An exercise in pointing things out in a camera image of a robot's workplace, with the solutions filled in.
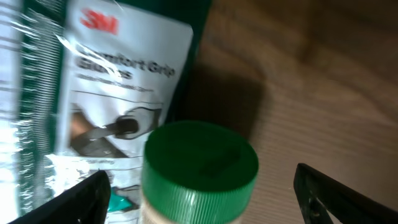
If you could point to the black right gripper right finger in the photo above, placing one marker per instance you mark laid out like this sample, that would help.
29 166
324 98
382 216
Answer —
319 196

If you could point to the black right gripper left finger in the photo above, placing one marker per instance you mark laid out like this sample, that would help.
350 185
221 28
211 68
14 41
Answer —
84 203

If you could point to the green lid spice jar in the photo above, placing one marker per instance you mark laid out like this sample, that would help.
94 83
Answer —
196 172

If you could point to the white green packet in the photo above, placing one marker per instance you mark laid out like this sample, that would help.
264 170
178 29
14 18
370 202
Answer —
83 84

